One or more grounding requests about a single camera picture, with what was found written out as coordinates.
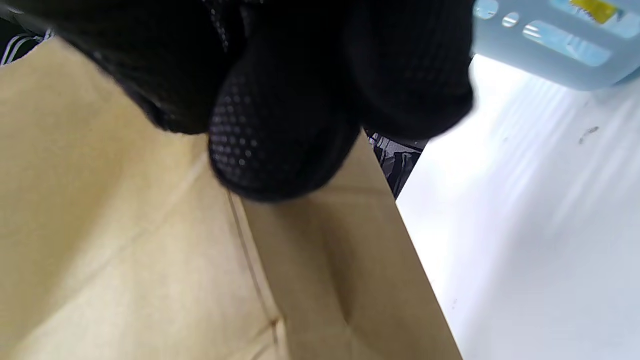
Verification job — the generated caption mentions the person's right hand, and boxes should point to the person's right hand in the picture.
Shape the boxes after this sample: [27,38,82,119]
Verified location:
[0,0,476,203]

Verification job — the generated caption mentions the brown paper bag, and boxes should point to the brown paper bag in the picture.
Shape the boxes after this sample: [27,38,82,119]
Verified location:
[0,37,463,360]

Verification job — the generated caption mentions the light blue plastic basket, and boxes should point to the light blue plastic basket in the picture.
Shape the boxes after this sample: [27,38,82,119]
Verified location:
[470,0,640,92]

